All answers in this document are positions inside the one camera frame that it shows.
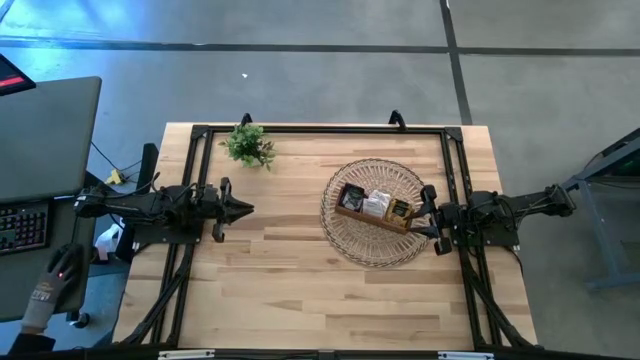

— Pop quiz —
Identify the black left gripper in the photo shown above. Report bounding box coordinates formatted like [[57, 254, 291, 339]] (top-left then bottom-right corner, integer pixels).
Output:
[[199, 176, 255, 245]]

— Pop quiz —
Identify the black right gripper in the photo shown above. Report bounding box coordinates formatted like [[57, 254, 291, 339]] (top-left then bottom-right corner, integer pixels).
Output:
[[409, 184, 469, 256]]

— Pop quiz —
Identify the dark blue tea packet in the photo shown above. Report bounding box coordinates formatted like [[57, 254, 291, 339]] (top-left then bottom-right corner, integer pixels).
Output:
[[340, 183, 367, 213]]

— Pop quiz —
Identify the brown wooden organizer box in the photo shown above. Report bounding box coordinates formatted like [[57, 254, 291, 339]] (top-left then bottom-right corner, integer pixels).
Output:
[[333, 182, 416, 236]]

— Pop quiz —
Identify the green plant in white pot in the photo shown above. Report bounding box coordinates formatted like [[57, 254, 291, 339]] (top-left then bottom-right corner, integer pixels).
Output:
[[218, 122, 277, 172]]

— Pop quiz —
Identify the wicker basket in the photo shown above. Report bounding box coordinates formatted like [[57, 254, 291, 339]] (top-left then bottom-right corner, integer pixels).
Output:
[[319, 157, 435, 269]]

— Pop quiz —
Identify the white plastic object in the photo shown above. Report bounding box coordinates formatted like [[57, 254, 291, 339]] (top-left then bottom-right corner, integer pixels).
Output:
[[93, 222, 126, 264]]

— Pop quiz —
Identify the blue framed workbench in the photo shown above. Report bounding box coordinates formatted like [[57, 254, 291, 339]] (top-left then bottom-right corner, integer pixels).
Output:
[[551, 127, 640, 294]]

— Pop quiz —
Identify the black computer mouse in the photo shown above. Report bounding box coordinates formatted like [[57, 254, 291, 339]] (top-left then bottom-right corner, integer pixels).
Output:
[[49, 242, 86, 294]]

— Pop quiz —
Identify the person's hand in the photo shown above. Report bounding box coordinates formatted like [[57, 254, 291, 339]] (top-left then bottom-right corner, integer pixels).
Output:
[[20, 248, 81, 335]]

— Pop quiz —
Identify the black keyboard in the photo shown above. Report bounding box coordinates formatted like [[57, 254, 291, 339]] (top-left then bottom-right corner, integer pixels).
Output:
[[0, 199, 54, 257]]

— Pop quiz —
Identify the dark grey computer desk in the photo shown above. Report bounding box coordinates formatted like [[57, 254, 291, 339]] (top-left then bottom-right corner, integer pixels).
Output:
[[0, 194, 100, 324]]

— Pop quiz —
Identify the black device with red screen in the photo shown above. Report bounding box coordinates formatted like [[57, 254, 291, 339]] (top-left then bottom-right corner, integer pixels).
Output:
[[0, 52, 37, 97]]

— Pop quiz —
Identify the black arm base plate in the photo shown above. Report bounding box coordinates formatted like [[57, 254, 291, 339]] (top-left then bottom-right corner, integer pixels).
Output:
[[447, 205, 521, 250], [130, 219, 204, 247]]

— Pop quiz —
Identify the silver aluminium bracket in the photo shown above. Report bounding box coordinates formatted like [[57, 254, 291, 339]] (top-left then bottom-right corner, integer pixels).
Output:
[[438, 350, 496, 360], [158, 349, 217, 360]]

